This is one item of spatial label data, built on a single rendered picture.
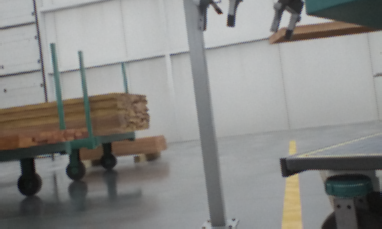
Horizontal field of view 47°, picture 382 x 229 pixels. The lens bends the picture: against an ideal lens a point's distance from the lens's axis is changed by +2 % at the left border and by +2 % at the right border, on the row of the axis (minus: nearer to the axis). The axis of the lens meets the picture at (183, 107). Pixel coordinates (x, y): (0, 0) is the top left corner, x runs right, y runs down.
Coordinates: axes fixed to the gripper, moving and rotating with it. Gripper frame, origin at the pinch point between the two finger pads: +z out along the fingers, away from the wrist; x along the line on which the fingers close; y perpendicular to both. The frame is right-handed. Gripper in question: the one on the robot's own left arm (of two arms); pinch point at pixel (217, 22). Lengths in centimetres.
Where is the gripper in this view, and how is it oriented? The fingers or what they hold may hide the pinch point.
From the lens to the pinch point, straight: 142.0
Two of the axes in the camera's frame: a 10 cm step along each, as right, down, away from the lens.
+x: -7.4, 2.0, -6.5
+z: -0.5, 9.4, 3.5
